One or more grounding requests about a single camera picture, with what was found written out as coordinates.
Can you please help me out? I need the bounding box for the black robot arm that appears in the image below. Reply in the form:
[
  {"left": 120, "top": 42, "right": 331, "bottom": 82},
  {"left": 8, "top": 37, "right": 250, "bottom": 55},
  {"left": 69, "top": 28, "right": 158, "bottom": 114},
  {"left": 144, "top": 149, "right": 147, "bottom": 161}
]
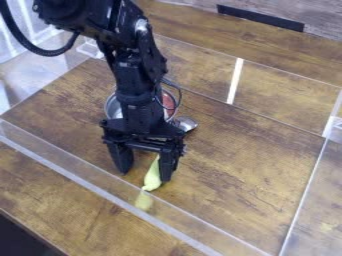
[{"left": 33, "top": 0, "right": 184, "bottom": 182}]

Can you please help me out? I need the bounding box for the black strip on table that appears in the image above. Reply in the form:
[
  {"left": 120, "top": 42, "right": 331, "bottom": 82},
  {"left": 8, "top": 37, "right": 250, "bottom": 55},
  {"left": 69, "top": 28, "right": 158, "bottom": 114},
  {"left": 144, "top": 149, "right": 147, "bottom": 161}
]
[{"left": 216, "top": 4, "right": 305, "bottom": 32}]

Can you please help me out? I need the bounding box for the green handled metal spoon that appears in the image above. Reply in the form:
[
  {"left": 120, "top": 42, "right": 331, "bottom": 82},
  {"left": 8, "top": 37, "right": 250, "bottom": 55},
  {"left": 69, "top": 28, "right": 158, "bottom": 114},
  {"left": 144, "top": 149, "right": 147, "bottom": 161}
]
[{"left": 140, "top": 115, "right": 199, "bottom": 193}]

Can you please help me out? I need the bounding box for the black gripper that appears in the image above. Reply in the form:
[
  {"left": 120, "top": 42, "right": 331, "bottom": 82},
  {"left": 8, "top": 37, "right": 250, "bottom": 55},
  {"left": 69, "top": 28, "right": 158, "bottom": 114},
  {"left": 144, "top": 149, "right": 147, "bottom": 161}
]
[{"left": 100, "top": 93, "right": 186, "bottom": 182}]

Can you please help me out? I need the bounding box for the small silver metal pot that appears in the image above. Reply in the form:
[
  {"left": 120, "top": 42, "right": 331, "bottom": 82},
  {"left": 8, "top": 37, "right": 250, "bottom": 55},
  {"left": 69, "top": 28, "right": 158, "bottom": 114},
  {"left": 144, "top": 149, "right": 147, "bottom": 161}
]
[{"left": 104, "top": 90, "right": 176, "bottom": 121}]

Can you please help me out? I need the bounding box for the white red mushroom toy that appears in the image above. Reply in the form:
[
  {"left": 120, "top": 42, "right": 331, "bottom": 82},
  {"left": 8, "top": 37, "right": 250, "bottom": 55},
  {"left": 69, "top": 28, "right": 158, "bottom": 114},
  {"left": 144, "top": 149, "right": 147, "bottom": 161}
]
[{"left": 163, "top": 92, "right": 175, "bottom": 115}]

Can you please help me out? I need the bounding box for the clear acrylic bracket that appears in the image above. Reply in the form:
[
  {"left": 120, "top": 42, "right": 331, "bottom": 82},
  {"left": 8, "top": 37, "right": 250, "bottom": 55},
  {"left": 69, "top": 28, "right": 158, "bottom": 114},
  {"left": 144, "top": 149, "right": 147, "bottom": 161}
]
[{"left": 76, "top": 37, "right": 104, "bottom": 59}]

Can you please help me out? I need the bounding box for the clear acrylic enclosure wall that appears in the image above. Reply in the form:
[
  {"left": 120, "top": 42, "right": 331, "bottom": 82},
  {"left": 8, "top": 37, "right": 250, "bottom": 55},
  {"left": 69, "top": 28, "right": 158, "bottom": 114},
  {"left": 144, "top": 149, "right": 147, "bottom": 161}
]
[{"left": 0, "top": 118, "right": 271, "bottom": 256}]

